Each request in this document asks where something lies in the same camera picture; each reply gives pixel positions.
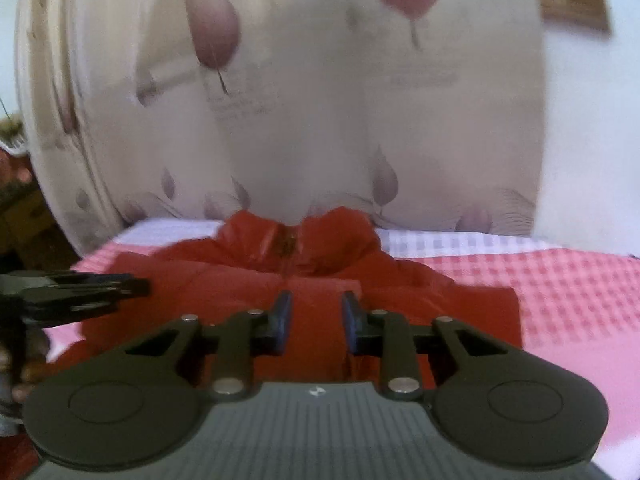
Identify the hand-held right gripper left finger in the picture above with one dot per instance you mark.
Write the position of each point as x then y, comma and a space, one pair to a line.
283, 319

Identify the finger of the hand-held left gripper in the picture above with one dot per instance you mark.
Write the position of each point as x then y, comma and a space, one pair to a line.
85, 307
107, 284

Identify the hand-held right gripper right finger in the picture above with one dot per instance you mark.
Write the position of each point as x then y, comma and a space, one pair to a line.
350, 324

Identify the red puffer jacket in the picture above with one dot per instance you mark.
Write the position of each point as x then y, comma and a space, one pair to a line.
240, 280

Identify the person's left hand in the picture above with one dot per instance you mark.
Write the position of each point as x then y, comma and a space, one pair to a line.
31, 360

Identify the brown wooden cabinet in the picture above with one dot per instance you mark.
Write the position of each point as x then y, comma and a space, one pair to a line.
25, 220

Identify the pink checked bed sheet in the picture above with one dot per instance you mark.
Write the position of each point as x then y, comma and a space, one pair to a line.
550, 300

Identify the leaf print cream curtain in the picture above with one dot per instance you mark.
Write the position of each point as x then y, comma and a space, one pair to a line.
310, 110

